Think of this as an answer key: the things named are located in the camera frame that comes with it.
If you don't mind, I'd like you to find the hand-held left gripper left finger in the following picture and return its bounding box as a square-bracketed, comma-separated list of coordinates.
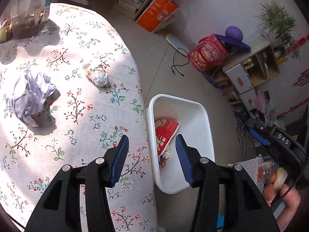
[25, 135, 130, 232]

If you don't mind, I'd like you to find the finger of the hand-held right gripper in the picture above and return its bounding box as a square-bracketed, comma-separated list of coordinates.
[249, 129, 271, 147]
[246, 119, 271, 132]

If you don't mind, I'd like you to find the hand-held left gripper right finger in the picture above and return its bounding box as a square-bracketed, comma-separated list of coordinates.
[175, 134, 280, 232]

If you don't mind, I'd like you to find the red snack wrapper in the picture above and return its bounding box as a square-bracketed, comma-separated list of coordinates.
[154, 119, 180, 157]

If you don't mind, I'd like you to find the white plastic bin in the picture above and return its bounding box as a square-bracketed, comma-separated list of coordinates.
[144, 93, 216, 194]

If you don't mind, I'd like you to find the person's right hand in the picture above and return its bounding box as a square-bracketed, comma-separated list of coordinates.
[263, 168, 302, 226]

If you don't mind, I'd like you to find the pink printed cloth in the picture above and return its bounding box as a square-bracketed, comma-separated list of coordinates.
[251, 90, 276, 124]

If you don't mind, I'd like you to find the wooden cabinet with drawers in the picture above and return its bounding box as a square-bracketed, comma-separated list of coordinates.
[222, 32, 282, 107]

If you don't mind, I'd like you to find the purple cloth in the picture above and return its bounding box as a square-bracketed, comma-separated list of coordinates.
[203, 71, 230, 89]

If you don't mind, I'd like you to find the blue plastic item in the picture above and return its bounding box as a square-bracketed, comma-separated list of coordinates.
[216, 213, 225, 229]

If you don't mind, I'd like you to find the crumpled tissue wrapper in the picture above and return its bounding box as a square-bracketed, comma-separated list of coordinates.
[82, 62, 109, 87]

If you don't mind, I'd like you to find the red gift bag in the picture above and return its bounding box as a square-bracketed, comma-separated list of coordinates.
[189, 34, 231, 72]

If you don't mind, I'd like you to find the purple ball toy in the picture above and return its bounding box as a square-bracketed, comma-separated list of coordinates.
[215, 26, 251, 53]

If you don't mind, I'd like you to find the green potted plant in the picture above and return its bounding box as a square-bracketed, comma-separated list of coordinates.
[255, 2, 301, 61]

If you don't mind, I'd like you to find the crumpled white paper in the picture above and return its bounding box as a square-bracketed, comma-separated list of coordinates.
[3, 70, 57, 127]

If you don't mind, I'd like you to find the white round disc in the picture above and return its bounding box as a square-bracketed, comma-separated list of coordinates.
[166, 33, 189, 56]

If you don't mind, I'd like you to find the floral tablecloth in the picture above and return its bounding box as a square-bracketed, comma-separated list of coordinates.
[0, 2, 160, 232]

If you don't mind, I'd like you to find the orange cardboard box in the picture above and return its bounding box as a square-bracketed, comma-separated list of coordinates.
[136, 0, 179, 33]

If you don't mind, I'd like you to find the stack of books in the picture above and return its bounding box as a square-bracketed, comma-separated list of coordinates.
[115, 0, 145, 21]

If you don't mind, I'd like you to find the clear plastic bag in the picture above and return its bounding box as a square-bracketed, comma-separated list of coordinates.
[10, 0, 51, 39]

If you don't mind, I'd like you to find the tangle of black cables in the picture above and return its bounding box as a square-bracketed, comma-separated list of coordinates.
[234, 109, 256, 157]

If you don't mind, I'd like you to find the black cable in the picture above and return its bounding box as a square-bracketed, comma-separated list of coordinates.
[171, 48, 190, 77]

